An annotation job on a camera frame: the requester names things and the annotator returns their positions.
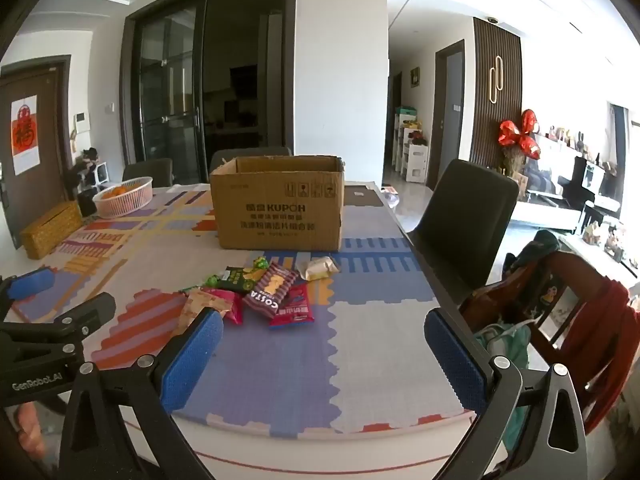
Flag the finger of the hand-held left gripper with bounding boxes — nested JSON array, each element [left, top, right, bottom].
[[0, 292, 117, 357], [0, 267, 57, 322]]

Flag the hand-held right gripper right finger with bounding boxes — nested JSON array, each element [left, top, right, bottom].
[[424, 308, 588, 480]]

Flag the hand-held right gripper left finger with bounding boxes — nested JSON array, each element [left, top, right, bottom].
[[59, 307, 225, 480]]

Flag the magenta snack packet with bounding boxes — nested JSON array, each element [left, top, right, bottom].
[[268, 282, 315, 328]]

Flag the brown cardboard box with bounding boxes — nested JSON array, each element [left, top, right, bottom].
[[210, 155, 347, 252]]

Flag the person's left hand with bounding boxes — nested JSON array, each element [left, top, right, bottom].
[[17, 402, 51, 461]]

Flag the teal white bag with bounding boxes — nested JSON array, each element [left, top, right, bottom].
[[475, 322, 532, 453]]

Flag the tan red-print snack packet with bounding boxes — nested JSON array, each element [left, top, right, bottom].
[[180, 291, 221, 335]]

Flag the woven straw tissue box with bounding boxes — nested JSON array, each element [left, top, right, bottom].
[[19, 201, 83, 260]]

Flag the pink snack packet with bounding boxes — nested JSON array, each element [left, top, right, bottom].
[[202, 287, 245, 326]]

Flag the green cracker packet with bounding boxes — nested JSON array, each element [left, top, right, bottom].
[[220, 266, 271, 295]]

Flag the brown entry door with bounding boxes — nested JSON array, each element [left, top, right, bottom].
[[0, 55, 73, 251]]

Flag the maroon striped snack packet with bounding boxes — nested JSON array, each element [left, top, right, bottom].
[[242, 261, 300, 320]]

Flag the white plastic basket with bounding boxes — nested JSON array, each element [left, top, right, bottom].
[[92, 176, 154, 219]]

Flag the black plush toy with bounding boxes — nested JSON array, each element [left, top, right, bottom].
[[62, 147, 98, 192]]

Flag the wooden chair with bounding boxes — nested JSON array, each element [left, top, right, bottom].
[[460, 249, 640, 376]]

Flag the black dining chair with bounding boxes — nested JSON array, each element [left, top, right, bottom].
[[407, 158, 520, 306], [210, 146, 293, 173], [122, 158, 174, 186]]

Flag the dark green cloth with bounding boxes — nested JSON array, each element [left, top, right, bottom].
[[515, 230, 561, 267]]

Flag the red white door poster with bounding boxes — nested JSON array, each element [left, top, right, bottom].
[[11, 96, 41, 176]]

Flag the red garment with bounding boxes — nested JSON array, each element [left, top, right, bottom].
[[562, 280, 640, 436]]

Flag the white yellow snack packet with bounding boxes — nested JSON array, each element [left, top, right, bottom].
[[297, 256, 341, 282]]

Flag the brown placemat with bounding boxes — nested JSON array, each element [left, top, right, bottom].
[[345, 183, 383, 207]]

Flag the white hallway shelf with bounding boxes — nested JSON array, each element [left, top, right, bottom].
[[392, 107, 430, 183]]

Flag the black piano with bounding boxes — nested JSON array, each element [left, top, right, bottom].
[[557, 156, 606, 211]]

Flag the red foil balloons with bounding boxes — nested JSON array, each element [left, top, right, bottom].
[[498, 110, 542, 158]]

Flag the dark sliding glass door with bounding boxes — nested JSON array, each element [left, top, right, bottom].
[[122, 0, 298, 181]]

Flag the grey hallway door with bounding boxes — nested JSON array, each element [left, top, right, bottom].
[[432, 40, 466, 191]]

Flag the slatted wood wall panel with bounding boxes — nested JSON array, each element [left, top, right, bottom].
[[470, 17, 523, 171]]

